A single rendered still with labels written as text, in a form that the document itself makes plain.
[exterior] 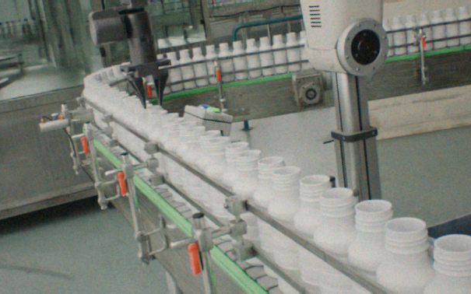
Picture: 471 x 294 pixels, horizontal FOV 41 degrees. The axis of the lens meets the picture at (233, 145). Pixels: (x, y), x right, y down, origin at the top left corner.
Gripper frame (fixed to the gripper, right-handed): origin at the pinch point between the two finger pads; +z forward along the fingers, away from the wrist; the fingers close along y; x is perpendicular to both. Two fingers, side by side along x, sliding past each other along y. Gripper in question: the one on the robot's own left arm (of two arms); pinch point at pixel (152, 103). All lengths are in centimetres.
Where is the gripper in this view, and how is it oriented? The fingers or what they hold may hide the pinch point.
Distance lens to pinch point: 139.7
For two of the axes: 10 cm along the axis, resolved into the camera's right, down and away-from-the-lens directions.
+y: 9.1, -2.2, 3.4
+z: 1.4, 9.6, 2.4
